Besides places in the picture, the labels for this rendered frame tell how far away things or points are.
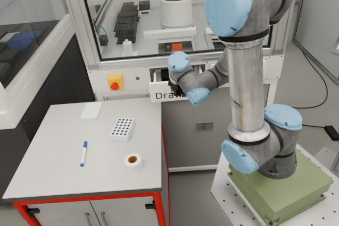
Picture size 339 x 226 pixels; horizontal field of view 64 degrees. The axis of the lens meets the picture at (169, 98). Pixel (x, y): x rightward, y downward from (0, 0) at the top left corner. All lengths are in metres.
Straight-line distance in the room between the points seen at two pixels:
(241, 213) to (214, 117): 0.77
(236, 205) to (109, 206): 0.54
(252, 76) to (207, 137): 1.14
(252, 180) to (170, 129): 0.83
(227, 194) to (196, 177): 1.00
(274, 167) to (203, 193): 1.05
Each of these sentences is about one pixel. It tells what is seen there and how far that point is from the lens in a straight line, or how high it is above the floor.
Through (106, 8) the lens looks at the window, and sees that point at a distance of 1.32.
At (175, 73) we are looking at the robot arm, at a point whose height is 1.15.
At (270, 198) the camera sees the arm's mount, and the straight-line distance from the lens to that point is 0.95.
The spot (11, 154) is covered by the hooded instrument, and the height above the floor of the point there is 0.55.
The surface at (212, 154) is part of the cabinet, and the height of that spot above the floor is 0.21.
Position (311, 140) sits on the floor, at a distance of 2.43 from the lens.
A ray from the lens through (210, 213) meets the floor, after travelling 1.89.
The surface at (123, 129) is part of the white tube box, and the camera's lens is 1.27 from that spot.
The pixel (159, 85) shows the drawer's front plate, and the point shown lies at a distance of 1.29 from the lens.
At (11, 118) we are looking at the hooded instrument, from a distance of 1.48.
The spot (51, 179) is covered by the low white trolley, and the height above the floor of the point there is 0.76.
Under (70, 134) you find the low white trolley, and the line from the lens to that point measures 1.39.
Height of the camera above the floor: 1.64
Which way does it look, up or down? 37 degrees down
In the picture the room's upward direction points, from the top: 6 degrees counter-clockwise
